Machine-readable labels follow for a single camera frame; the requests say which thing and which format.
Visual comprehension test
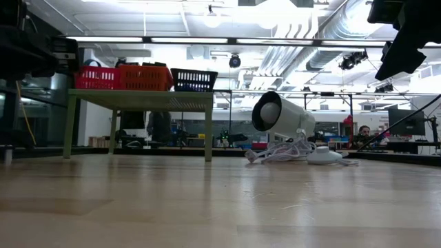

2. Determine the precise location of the person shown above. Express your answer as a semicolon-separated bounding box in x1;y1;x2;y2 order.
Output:
353;125;389;149

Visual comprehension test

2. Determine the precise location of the yellow extension cable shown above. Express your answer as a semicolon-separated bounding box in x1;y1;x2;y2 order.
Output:
15;81;38;146

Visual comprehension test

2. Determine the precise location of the black background monitor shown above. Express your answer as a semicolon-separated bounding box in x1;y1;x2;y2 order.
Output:
120;110;147;130
387;107;427;137

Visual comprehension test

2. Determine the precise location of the white lamp power cord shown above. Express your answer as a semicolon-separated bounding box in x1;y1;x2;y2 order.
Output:
244;132;360;167

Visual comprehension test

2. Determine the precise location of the ceiling light strip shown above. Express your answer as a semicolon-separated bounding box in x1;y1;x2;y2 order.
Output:
65;36;441;48

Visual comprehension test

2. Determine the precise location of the black ceiling camera cluster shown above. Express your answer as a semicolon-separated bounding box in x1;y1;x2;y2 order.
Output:
374;82;394;94
338;50;369;72

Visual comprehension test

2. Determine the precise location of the green perforated metal shelf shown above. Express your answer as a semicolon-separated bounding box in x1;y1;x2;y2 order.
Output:
62;88;215;163

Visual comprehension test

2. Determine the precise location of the black plastic basket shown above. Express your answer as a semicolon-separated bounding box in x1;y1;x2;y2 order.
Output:
170;68;219;93

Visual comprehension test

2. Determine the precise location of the orange plastic basket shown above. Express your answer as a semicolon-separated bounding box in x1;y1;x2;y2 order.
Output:
118;64;174;92

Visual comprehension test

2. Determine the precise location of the red plastic basket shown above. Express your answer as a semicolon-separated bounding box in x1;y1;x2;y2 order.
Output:
74;65;122;91

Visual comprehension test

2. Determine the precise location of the round white cord switch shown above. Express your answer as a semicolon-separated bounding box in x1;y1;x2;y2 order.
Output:
306;145;344;166

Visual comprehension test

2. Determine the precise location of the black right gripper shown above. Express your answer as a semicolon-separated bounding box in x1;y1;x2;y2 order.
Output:
366;0;441;82

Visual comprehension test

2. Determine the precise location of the thin black power cable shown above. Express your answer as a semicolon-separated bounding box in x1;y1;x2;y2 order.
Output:
356;93;441;153

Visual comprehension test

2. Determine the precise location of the grey metal post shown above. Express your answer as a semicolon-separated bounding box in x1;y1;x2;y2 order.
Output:
2;144;14;165

